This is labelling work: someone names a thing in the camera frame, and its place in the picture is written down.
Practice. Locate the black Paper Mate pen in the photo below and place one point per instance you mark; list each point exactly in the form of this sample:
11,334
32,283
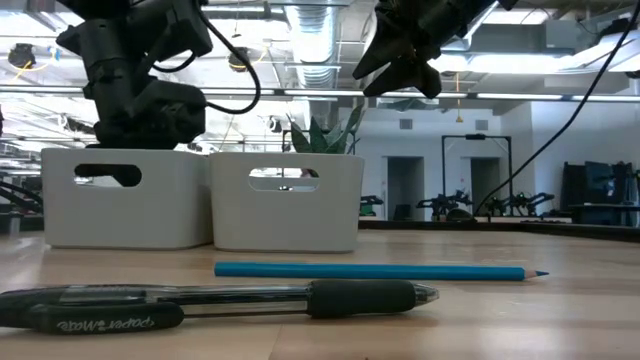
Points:
360,297

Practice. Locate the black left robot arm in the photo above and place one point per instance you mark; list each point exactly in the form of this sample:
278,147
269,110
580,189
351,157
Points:
115,45

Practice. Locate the dark desk with monitors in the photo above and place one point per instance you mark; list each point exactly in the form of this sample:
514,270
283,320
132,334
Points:
600,185

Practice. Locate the white plastic bin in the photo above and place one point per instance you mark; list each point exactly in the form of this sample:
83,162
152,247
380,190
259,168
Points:
125,220
285,225

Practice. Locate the black rectangular frame stand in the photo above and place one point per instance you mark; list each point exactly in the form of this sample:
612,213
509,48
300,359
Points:
475,136

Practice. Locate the black background robot arm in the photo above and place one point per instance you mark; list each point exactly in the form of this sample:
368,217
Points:
445,202
520,202

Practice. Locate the blue pencil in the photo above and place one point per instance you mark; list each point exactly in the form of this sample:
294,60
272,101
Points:
375,271

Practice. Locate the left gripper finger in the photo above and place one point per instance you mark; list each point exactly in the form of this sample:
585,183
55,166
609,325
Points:
115,176

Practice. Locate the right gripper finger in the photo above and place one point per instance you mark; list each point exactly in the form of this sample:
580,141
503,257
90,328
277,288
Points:
410,77
387,50

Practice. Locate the snake plant in white pot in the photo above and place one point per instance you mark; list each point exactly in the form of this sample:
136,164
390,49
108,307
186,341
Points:
317,140

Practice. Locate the silver ceiling duct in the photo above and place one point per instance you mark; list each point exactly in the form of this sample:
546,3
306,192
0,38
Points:
312,45

